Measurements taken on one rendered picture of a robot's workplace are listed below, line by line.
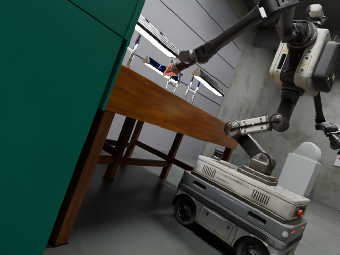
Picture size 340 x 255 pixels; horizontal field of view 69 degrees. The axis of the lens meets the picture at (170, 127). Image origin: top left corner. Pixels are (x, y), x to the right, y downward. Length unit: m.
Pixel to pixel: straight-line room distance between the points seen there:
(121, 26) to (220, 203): 1.14
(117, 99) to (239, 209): 0.95
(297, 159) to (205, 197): 5.28
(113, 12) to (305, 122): 7.88
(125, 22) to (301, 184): 6.18
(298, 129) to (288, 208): 7.02
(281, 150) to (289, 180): 1.86
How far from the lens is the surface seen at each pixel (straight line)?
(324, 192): 8.19
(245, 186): 1.58
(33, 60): 0.76
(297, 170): 6.77
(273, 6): 1.19
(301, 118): 8.52
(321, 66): 1.72
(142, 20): 1.48
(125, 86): 1.02
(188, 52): 1.29
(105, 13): 0.87
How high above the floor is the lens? 0.64
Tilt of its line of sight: 2 degrees down
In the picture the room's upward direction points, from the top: 21 degrees clockwise
